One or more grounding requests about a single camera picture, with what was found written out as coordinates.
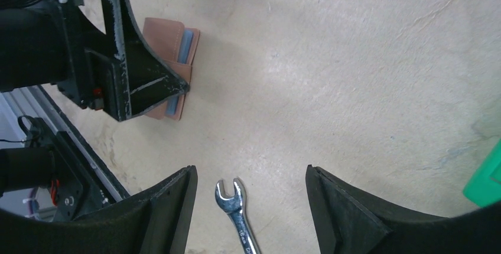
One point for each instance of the brown leather card holder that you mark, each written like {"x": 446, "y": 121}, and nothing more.
{"x": 176, "y": 45}

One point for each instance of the silver open-end wrench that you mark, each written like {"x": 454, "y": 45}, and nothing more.
{"x": 235, "y": 208}

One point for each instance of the green plastic bin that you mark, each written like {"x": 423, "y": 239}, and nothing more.
{"x": 483, "y": 188}

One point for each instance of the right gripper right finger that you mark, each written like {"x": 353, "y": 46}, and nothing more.
{"x": 350, "y": 220}

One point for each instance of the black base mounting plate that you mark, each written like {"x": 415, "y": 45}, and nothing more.
{"x": 49, "y": 152}

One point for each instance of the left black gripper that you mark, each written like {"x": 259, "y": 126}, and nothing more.
{"x": 113, "y": 70}

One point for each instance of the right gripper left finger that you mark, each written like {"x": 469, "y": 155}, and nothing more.
{"x": 156, "y": 220}

